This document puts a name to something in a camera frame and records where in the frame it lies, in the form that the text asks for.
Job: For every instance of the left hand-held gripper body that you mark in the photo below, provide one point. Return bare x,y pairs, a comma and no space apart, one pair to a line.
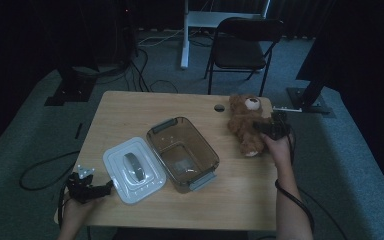
80,188

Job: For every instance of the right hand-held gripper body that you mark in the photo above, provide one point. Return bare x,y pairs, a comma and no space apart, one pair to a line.
278,128

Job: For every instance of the brown teddy bear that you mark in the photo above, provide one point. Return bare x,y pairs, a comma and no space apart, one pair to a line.
246,121

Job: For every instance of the white storage box lid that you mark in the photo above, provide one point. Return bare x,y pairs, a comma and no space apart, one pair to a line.
134,170

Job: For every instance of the clear storage box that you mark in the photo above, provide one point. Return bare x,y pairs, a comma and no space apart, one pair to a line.
183,155

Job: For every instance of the person's right hand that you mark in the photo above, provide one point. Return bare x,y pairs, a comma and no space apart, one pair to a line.
280,150

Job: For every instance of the person's left hand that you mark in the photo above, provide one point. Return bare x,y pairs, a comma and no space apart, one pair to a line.
76,211

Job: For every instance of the black strip on floor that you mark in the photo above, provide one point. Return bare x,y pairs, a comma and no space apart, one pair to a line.
78,130

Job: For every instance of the black folding chair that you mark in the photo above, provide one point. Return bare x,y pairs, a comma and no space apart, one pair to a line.
241,50

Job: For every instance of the person's dark clothing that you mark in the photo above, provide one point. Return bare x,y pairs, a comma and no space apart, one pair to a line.
180,234

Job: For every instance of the black stand with base plate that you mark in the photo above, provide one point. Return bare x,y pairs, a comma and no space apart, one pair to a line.
71,88
310,96

